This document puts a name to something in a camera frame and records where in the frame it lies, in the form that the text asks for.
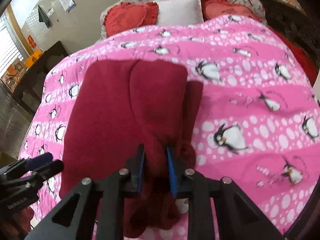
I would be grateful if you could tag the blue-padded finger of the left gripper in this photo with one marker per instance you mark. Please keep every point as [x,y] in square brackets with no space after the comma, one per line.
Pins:
[22,166]

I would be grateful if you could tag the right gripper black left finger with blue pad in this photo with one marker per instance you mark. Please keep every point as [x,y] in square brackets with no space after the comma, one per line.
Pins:
[94,207]

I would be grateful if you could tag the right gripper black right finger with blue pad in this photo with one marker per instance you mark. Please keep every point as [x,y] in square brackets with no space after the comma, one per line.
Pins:
[218,209]

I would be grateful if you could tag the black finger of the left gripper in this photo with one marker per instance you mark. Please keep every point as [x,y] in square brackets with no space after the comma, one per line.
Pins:
[39,175]

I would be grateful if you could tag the dark red garment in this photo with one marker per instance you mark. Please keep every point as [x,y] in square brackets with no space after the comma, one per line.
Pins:
[124,104]

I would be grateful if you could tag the dark wooden bedside cabinet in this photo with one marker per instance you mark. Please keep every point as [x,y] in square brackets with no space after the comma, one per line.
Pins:
[49,59]

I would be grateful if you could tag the pink penguin quilt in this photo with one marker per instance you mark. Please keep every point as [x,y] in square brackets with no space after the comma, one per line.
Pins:
[258,120]

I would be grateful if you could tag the orange box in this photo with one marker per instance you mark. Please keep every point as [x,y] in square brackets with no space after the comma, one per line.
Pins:
[30,61]

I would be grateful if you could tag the left red heart cushion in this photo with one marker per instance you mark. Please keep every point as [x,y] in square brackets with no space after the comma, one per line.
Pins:
[125,16]

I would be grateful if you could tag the red heart cushion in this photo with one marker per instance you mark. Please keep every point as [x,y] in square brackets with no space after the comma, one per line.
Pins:
[125,16]
[214,8]

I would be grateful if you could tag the red bed sheet edge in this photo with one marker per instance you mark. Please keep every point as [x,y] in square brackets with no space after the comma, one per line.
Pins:
[302,57]

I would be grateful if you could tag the white square pillow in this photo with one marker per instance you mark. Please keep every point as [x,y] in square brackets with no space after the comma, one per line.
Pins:
[179,12]

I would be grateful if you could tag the right red heart cushion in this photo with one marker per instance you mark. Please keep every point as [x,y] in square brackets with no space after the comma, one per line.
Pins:
[214,8]

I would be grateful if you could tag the dark cloth on wall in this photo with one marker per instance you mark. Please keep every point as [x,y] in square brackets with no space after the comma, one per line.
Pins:
[43,18]

